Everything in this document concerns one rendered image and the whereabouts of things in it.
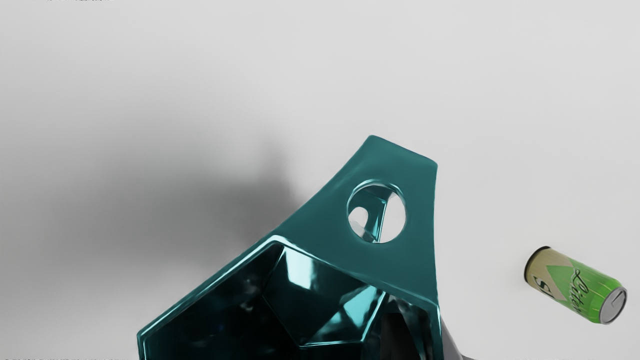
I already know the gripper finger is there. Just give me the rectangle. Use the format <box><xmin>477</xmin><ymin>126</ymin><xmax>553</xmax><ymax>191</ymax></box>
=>
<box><xmin>440</xmin><ymin>320</ymin><xmax>477</xmax><ymax>360</ymax></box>

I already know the teal faceted mug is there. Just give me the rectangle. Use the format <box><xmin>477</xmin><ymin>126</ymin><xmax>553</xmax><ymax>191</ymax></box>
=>
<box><xmin>137</xmin><ymin>134</ymin><xmax>445</xmax><ymax>360</ymax></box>

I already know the green drink can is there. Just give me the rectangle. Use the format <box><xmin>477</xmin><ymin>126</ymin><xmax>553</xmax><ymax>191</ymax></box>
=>
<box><xmin>523</xmin><ymin>246</ymin><xmax>628</xmax><ymax>325</ymax></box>

